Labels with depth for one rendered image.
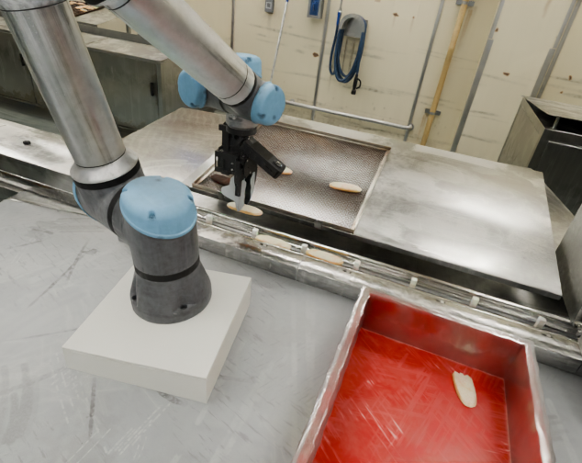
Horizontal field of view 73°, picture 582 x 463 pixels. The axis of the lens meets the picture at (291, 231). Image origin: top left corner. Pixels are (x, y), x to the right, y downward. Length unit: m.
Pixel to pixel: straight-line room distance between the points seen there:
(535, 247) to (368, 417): 0.70
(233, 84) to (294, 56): 4.18
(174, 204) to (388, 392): 0.50
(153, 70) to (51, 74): 3.04
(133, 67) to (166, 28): 3.24
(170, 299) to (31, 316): 0.31
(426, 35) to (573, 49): 1.28
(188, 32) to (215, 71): 0.07
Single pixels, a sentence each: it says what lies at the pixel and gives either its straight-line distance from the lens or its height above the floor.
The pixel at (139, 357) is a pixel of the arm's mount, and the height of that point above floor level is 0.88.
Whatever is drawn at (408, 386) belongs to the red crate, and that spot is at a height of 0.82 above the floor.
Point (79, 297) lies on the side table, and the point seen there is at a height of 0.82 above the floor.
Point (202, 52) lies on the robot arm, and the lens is 0.64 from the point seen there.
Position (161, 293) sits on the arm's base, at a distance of 0.73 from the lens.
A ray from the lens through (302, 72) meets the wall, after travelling 4.84.
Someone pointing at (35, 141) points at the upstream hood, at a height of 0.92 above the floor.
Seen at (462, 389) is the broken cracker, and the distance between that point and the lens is 0.84.
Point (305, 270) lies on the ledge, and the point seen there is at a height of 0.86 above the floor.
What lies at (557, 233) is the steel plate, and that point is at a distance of 1.62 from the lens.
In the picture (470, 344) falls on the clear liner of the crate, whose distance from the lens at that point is 0.86.
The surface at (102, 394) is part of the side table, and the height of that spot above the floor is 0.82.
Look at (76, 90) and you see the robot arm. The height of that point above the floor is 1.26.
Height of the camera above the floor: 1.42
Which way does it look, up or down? 31 degrees down
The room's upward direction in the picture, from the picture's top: 8 degrees clockwise
